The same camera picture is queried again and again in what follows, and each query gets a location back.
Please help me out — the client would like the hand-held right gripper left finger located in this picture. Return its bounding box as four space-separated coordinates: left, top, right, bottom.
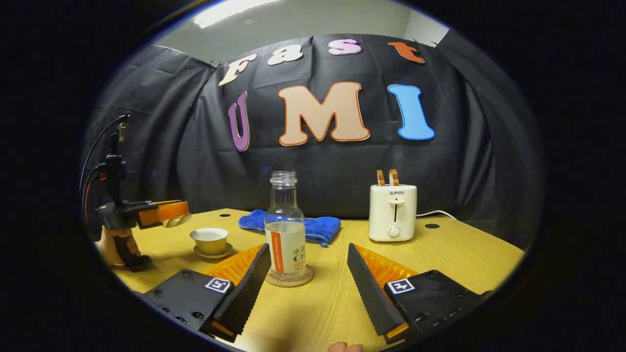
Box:
142 243 272 343

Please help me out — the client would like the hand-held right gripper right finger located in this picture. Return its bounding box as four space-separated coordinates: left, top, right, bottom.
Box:
346 243 492 344

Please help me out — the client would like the beige teacup lid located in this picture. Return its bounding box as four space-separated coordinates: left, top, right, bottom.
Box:
163 213 193 228

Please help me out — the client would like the beige teacup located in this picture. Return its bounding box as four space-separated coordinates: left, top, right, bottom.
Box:
190 227 229 255

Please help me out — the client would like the round cork coaster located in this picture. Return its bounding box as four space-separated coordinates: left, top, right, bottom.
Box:
264 264 315 287

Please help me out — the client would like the clear water bottle orange label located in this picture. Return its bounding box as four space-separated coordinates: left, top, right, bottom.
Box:
264 171 307 282

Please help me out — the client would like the beige saucer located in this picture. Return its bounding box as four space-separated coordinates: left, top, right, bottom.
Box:
194 243 234 259

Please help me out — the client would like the blue towel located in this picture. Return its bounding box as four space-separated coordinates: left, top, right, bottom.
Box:
238 209 341 247

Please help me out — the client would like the white toaster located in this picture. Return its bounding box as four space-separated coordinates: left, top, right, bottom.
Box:
368 184 418 243

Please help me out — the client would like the black backdrop cloth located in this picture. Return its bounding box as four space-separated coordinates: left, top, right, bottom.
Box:
81 29 546 250

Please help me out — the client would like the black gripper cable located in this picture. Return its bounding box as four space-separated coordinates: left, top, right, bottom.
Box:
79 115 130 216

